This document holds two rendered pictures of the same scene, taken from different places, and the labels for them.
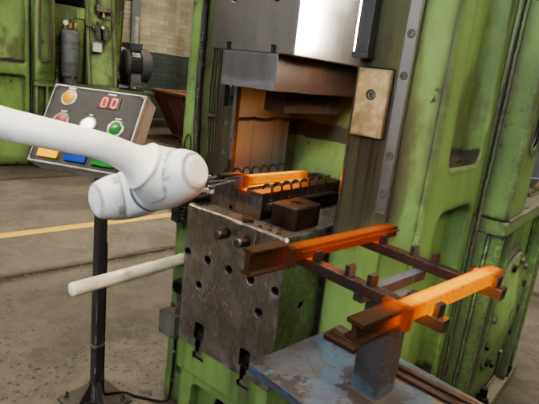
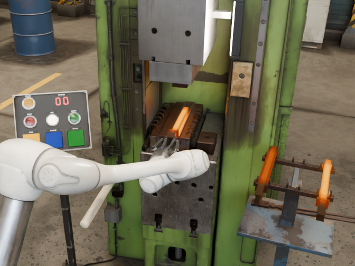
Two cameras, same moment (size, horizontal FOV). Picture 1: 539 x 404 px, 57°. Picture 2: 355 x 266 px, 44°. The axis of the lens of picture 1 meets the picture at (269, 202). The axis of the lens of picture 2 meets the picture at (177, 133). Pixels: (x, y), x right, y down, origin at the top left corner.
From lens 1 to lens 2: 1.19 m
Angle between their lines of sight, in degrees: 28
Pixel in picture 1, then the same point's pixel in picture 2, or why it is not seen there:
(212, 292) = (166, 196)
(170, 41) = not seen: outside the picture
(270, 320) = (209, 201)
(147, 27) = not seen: outside the picture
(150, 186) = (189, 175)
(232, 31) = (155, 51)
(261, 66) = (180, 71)
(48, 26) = not seen: outside the picture
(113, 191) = (158, 179)
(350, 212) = (233, 133)
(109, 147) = (174, 167)
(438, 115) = (279, 83)
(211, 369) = (169, 234)
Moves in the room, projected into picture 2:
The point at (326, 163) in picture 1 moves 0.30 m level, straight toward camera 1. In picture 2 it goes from (186, 92) to (206, 114)
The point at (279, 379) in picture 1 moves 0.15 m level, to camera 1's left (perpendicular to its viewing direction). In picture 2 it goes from (255, 234) to (225, 244)
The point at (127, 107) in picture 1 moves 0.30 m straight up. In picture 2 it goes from (76, 101) to (70, 39)
